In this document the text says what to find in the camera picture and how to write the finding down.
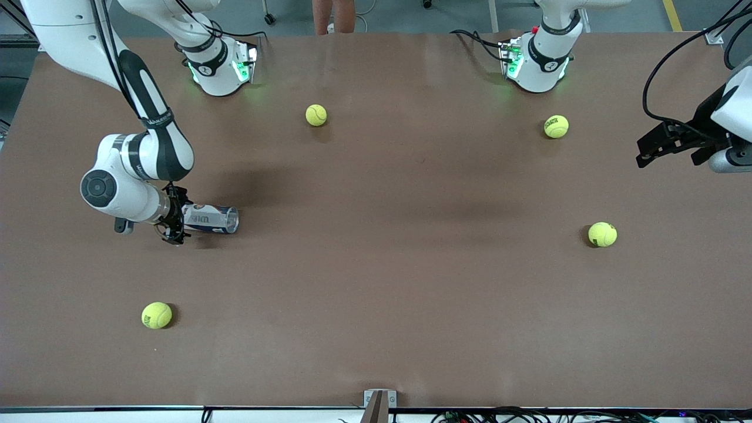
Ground grey metal camera mount bracket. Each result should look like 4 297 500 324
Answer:
360 390 397 423

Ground black arm base cable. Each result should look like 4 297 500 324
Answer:
176 0 268 59
451 28 515 64

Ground clear plastic tennis ball can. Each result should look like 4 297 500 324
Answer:
182 203 240 234

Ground person legs with shoes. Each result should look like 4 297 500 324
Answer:
313 0 357 35

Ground black cable bundle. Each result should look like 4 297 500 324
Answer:
432 405 752 423

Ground long black left arm cable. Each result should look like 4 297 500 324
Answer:
643 0 752 142

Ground black left arm base cable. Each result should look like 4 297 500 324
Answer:
451 28 515 64

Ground short black left arm cable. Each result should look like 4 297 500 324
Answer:
723 21 752 71

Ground black right arm base cable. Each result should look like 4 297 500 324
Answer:
176 0 268 59

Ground aluminium frame profile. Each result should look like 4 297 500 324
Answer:
0 0 42 51

